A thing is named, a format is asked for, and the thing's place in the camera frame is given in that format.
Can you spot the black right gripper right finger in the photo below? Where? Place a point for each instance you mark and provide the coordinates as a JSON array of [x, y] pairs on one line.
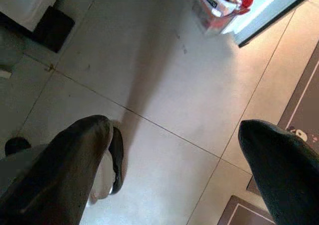
[[286, 175]]

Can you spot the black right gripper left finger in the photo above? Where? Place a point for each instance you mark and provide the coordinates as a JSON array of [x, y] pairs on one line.
[[62, 175]]

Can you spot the white fridge door with shelves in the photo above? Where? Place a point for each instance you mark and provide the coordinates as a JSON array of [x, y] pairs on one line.
[[269, 8]]

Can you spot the white open fridge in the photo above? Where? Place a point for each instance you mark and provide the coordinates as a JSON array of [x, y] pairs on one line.
[[25, 3]]

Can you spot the brown patterned floor mat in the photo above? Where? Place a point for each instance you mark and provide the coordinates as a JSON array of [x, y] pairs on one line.
[[306, 98]]

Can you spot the red foil food bag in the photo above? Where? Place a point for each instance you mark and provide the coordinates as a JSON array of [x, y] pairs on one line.
[[216, 13]]

